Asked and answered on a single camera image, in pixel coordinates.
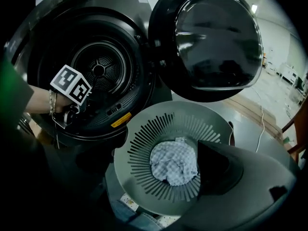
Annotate white power cable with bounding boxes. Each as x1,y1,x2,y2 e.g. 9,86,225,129
254,104,266,154

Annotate green slotted laundry basket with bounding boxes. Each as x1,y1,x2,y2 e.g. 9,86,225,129
112,101,244,217

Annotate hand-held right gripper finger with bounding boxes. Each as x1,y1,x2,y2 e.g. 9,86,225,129
168,140,303,231

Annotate beaded bracelet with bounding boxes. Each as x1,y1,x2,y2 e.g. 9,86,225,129
48,89,58,116

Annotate person's right white shoe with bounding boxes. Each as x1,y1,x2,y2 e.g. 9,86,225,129
154,215,174,228

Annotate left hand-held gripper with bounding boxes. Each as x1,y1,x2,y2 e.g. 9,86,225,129
49,64,94,129

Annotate black washing machine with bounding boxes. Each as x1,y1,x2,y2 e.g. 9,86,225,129
3,0,174,151

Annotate red-brown wooden table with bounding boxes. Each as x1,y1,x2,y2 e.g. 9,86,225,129
281,103,308,165

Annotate person's white shoe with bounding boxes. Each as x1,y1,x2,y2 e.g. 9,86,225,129
154,215,174,228
119,192,138,210

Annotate round black machine door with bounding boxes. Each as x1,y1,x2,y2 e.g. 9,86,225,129
147,0,265,103

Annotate person's left white shoe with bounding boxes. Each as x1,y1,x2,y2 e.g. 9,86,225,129
119,192,138,210

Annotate blue checked clothes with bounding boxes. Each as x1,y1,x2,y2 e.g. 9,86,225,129
149,136,201,187

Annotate person's left forearm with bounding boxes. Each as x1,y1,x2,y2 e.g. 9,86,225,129
25,84,73,116

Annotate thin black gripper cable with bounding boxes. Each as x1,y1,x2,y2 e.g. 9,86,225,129
54,119,61,150

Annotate white cabinet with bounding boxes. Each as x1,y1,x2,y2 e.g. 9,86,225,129
264,61,305,86

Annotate person's blue jeans legs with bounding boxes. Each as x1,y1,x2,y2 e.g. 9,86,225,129
109,198,167,231

